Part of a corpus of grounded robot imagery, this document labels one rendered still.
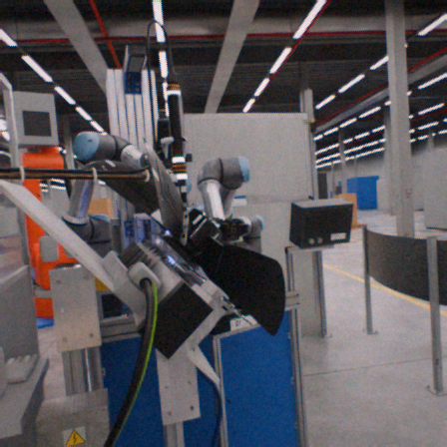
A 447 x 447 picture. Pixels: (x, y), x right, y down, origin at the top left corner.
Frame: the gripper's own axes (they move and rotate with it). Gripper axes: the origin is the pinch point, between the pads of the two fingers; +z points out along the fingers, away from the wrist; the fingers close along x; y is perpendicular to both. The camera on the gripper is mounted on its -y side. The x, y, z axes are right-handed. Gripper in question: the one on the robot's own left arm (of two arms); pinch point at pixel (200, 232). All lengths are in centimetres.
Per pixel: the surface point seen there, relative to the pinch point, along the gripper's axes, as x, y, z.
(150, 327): 6, 37, 57
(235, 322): 32.9, 9.0, -9.4
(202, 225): -5.6, 16.9, 19.4
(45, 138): -66, -370, -150
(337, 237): 8, 25, -68
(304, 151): -43, -56, -212
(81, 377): 30, 2, 48
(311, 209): -6, 17, -55
